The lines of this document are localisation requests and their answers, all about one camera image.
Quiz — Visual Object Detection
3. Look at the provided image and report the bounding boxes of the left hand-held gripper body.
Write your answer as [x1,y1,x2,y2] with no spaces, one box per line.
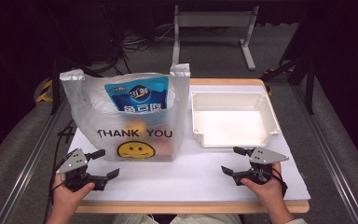
[55,147,109,192]

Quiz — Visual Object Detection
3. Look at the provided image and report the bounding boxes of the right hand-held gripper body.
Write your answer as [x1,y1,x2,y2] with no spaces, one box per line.
[232,147,290,187]

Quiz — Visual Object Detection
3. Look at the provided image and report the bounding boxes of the translucent plastic shopping bag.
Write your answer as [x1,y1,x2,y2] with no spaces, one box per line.
[59,63,191,162]

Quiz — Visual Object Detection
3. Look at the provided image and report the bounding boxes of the white plastic bin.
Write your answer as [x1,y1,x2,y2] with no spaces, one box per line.
[190,91,282,148]

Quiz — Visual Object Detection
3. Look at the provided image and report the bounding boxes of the blue snack pouch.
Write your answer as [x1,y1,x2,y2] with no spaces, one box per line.
[104,77,170,113]

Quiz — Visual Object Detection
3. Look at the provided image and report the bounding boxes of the person's right hand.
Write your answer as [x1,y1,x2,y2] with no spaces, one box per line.
[241,161,288,210]

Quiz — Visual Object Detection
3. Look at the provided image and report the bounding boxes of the person's left hand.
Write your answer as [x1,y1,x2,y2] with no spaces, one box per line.
[50,175,96,216]

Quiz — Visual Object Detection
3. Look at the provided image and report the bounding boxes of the white table cover sheet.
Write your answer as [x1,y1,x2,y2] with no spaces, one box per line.
[67,84,311,203]

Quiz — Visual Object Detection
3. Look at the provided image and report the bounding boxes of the wooden table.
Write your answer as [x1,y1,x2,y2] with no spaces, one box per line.
[74,77,310,215]

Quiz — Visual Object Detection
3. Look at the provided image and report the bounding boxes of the yellow black hazard tape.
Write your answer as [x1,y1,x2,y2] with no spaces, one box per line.
[35,78,54,104]
[262,67,274,97]

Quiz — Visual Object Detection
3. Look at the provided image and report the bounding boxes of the left hand-held gripper cable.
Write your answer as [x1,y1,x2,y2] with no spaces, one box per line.
[43,133,68,224]

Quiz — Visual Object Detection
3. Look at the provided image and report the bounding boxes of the hand-held gripper cable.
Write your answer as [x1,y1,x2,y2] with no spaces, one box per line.
[271,167,289,199]
[43,133,68,224]

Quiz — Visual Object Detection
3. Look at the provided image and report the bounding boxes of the thin black floor cable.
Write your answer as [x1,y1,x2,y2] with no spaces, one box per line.
[57,120,76,145]

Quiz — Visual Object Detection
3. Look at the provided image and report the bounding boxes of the right hand-held gripper cable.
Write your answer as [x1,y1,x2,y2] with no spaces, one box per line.
[271,167,289,199]

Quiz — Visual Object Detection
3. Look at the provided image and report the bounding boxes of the aluminium rail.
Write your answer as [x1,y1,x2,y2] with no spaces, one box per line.
[0,92,73,224]
[292,83,358,224]

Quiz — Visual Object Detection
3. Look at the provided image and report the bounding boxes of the tangle of black cables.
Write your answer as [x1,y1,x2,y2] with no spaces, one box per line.
[117,21,175,55]

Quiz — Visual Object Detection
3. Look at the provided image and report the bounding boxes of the grey metal stand frame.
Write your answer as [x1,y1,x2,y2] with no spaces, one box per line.
[171,4,260,71]

